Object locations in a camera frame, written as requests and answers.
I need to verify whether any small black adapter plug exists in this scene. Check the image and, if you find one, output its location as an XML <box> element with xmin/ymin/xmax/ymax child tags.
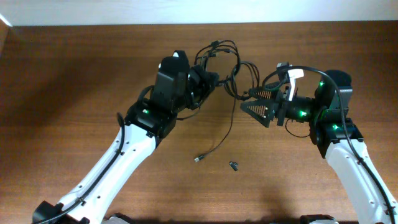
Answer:
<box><xmin>229</xmin><ymin>161</ymin><xmax>238</xmax><ymax>171</ymax></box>

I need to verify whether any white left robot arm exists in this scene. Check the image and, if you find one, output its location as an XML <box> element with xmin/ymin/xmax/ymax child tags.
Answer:
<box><xmin>32</xmin><ymin>50</ymin><xmax>220</xmax><ymax>223</ymax></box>

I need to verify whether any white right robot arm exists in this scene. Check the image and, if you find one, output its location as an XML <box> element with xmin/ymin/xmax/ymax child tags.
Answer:
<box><xmin>241</xmin><ymin>66</ymin><xmax>397</xmax><ymax>223</ymax></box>

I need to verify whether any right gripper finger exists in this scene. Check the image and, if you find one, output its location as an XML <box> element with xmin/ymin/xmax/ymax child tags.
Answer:
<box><xmin>240</xmin><ymin>101</ymin><xmax>275</xmax><ymax>128</ymax></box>
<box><xmin>248</xmin><ymin>87</ymin><xmax>280</xmax><ymax>100</ymax></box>

